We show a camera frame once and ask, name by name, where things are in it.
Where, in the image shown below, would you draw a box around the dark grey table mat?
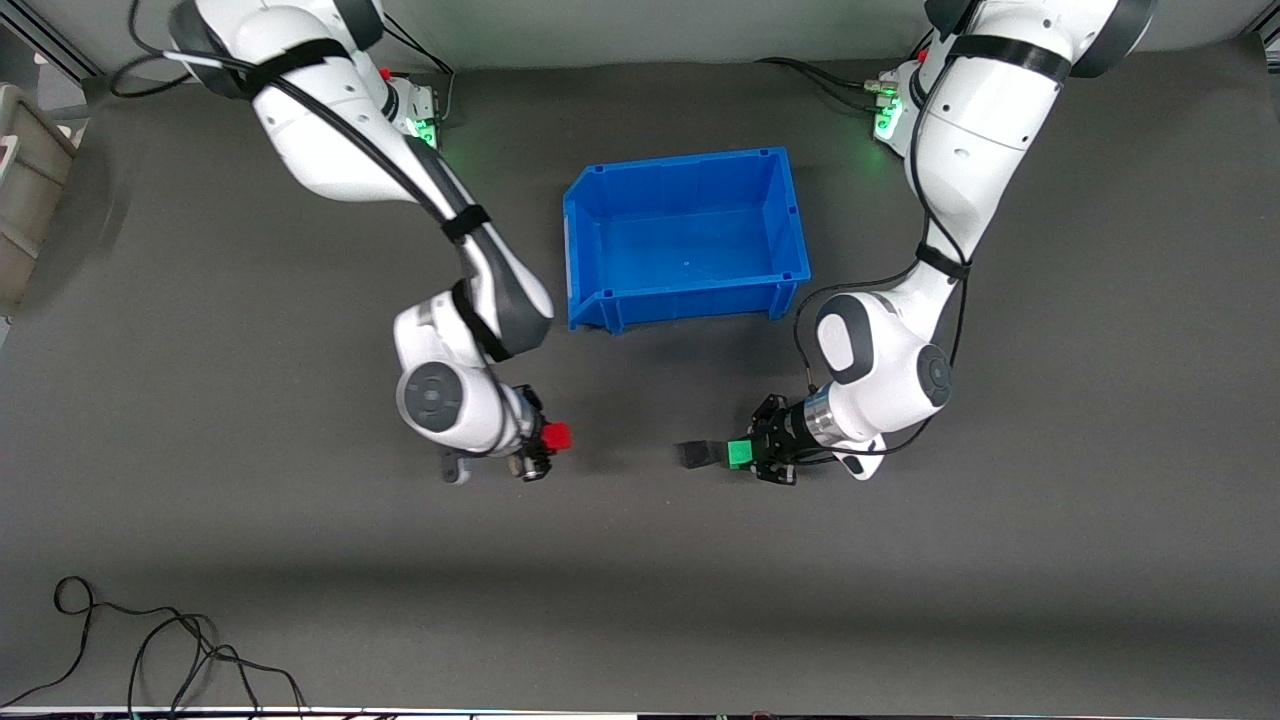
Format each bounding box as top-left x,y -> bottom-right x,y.
0,35 -> 1280,717

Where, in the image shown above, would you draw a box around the blue plastic storage bin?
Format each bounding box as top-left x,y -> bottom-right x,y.
562,147 -> 812,334

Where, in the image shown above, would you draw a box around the beige plastic box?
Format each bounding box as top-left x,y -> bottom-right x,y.
0,84 -> 78,317

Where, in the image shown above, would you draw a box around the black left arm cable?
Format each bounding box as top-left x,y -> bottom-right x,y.
792,40 -> 973,471

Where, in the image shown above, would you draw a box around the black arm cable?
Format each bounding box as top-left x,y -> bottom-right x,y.
108,0 -> 501,371
792,40 -> 973,471

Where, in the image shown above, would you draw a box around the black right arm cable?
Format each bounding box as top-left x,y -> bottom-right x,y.
108,0 -> 501,371

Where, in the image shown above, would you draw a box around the black right arm base cables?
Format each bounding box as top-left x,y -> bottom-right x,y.
380,18 -> 457,129

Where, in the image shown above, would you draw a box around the black arm base cables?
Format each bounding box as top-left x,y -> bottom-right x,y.
380,18 -> 457,129
753,28 -> 937,113

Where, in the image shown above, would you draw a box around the black left arm base cables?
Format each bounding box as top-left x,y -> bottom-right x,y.
753,28 -> 937,113

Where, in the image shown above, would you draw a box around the thin black loose cable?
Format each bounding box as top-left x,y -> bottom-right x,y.
0,576 -> 307,719

